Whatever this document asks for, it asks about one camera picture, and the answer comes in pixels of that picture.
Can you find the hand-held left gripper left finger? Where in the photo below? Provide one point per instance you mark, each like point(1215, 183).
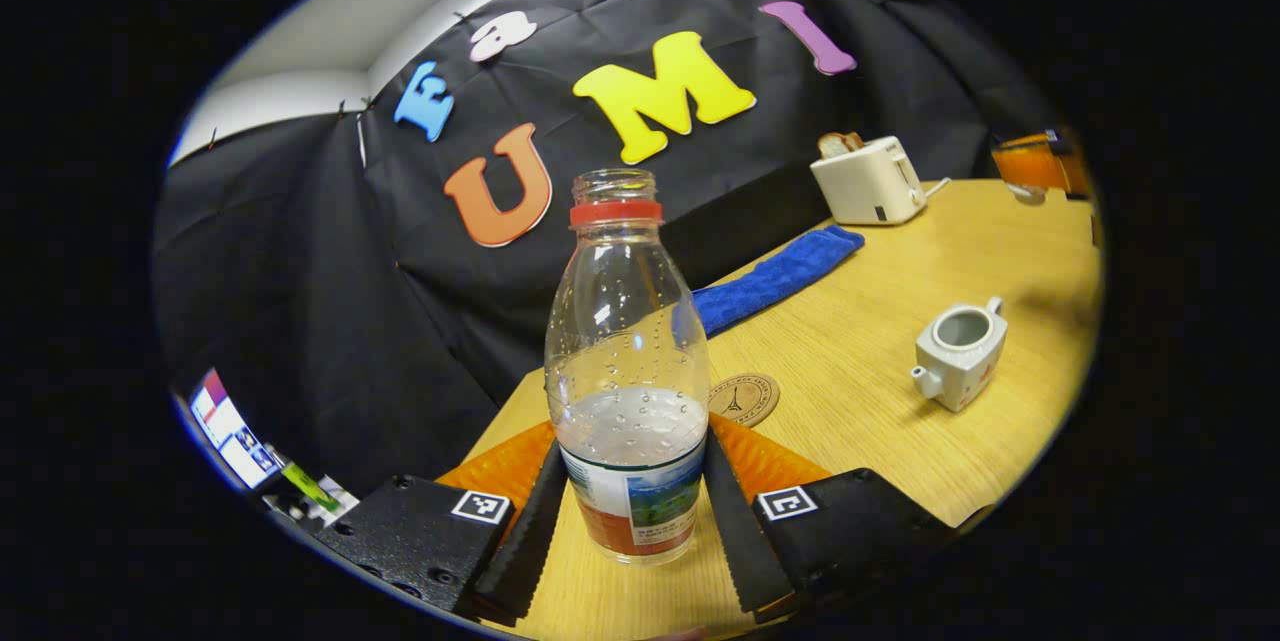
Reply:
point(530, 541)

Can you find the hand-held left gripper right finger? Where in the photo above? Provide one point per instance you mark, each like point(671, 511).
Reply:
point(745, 541)

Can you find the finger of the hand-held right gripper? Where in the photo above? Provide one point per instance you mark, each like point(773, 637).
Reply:
point(1040, 161)

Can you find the round brown coaster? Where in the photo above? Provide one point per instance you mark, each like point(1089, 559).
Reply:
point(745, 399)

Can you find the clear plastic water bottle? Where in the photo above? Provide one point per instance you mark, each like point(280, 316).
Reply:
point(625, 361)

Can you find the white ceramic teacup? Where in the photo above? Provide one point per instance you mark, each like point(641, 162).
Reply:
point(960, 366)

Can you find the white toaster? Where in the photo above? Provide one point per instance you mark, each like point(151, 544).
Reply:
point(865, 183)

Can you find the bread slice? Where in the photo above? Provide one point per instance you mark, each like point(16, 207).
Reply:
point(840, 144)

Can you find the blue folded towel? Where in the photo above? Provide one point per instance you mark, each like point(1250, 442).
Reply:
point(780, 276)

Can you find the computer monitor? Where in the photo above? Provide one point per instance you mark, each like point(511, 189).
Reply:
point(235, 431)

